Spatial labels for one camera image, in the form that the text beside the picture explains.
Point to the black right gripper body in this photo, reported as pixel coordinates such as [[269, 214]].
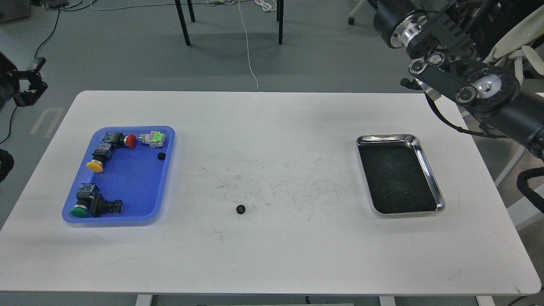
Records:
[[398, 21]]

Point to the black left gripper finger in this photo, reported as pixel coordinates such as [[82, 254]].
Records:
[[36, 86]]

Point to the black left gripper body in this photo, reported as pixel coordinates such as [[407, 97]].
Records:
[[7, 84]]

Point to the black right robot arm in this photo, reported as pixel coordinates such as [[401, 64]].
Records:
[[444, 62]]

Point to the red mushroom push button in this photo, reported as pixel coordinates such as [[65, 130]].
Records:
[[118, 140]]

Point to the black chair leg right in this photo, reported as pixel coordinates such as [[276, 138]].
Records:
[[279, 19]]

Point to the black chair leg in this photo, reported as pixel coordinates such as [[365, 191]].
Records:
[[279, 19], [182, 21]]

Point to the beige cloth on chair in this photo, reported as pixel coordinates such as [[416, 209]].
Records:
[[519, 38]]

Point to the blue plastic tray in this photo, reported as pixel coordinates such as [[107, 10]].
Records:
[[133, 175]]

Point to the steel tray with black mat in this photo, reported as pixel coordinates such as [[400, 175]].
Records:
[[399, 176]]

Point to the black chair leg left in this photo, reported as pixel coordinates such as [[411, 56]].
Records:
[[182, 21]]

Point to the yellow push button switch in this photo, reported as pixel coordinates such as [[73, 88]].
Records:
[[101, 154]]

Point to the green push button switch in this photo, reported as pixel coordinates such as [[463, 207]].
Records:
[[86, 199]]

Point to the black switch contact block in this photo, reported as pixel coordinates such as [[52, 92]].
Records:
[[100, 206]]

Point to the grey switch with green label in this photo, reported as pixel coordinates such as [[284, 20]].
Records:
[[154, 139]]

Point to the white chair frame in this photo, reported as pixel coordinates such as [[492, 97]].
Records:
[[522, 213]]

